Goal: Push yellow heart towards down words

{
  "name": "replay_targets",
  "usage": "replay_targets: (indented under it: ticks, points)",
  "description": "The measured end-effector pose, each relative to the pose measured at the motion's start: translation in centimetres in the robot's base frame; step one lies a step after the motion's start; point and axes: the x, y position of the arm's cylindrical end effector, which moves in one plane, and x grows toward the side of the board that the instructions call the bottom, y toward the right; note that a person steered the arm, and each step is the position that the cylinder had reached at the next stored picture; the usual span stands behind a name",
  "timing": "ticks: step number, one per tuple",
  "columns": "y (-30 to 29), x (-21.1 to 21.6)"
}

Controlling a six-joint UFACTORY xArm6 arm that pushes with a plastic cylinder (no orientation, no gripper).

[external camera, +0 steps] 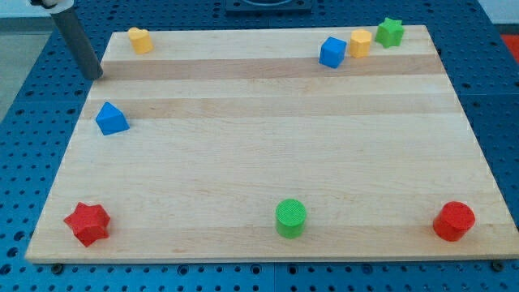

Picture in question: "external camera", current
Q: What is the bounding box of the yellow heart block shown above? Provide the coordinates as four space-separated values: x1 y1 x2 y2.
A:
127 27 154 54

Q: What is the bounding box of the wooden board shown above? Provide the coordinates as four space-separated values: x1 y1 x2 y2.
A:
26 25 518 264

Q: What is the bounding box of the green cylinder block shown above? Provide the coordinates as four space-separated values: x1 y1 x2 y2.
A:
275 199 307 238

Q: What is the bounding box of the blue cube block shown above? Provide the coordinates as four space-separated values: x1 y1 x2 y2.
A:
319 36 347 69

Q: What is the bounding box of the yellow hexagon block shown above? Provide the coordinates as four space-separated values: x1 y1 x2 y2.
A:
349 29 372 58

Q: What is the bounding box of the blue triangle block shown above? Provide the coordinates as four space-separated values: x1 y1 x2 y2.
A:
95 102 130 135

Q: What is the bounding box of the green star block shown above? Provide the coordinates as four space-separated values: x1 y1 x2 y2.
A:
375 17 405 49

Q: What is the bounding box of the red star block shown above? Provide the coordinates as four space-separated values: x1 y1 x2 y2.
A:
63 202 110 247

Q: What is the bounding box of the red cylinder block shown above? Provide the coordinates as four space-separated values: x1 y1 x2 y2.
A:
432 201 476 242

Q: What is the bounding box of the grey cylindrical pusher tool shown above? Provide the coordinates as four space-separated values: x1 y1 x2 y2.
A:
51 6 103 80

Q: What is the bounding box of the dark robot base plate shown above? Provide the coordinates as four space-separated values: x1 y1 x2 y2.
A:
225 0 314 14

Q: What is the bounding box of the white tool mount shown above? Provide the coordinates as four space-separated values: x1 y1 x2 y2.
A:
29 0 75 15

